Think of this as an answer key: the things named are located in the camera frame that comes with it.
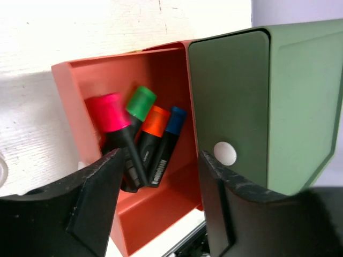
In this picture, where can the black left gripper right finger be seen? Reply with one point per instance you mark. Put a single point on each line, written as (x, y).
(245, 219)

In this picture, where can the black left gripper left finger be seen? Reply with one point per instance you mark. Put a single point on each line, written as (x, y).
(72, 216)

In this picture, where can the salmon drawer tray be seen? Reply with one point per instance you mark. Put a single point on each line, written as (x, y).
(142, 216)

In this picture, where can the small clear tape roll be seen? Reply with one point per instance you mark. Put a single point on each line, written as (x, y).
(4, 170)

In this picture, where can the pink cap black marker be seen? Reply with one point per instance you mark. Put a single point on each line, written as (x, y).
(111, 119)

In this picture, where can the orange cap black marker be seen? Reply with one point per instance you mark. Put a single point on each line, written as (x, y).
(149, 133)

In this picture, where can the green cap black marker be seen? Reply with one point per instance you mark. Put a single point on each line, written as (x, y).
(138, 108)

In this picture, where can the green drawer tray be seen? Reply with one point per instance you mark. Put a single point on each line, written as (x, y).
(230, 87)

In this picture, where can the green drawer box shell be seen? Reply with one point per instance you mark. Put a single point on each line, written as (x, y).
(305, 96)

